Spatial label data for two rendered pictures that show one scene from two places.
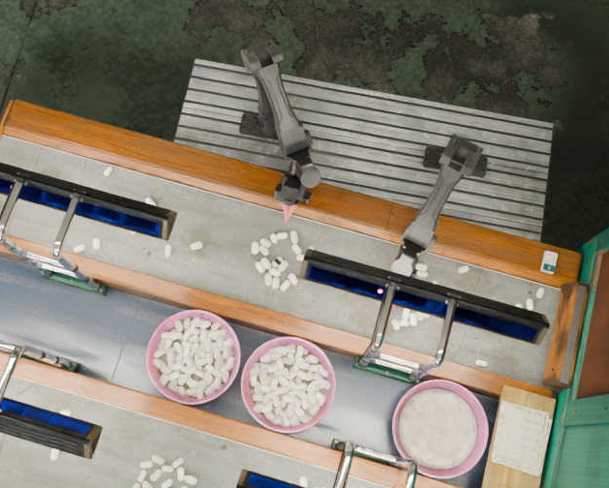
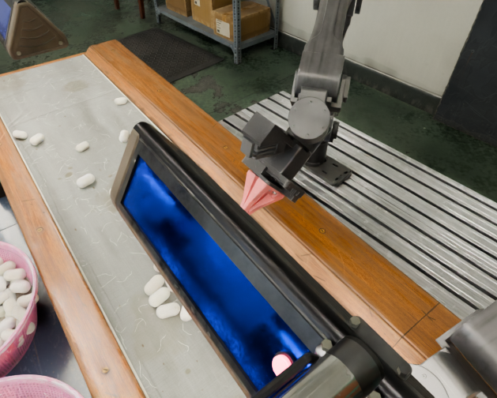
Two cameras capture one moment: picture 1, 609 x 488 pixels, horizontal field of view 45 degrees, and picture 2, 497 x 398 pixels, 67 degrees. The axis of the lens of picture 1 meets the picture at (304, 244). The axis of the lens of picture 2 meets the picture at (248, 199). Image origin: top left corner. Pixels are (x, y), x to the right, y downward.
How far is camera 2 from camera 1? 164 cm
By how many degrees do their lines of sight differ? 34
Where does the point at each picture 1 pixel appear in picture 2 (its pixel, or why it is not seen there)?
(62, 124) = (126, 60)
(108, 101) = not seen: hidden behind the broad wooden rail
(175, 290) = (35, 218)
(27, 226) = (14, 103)
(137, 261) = (49, 174)
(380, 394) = not seen: outside the picture
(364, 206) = (382, 278)
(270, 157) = not seen: hidden behind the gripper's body
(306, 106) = (367, 163)
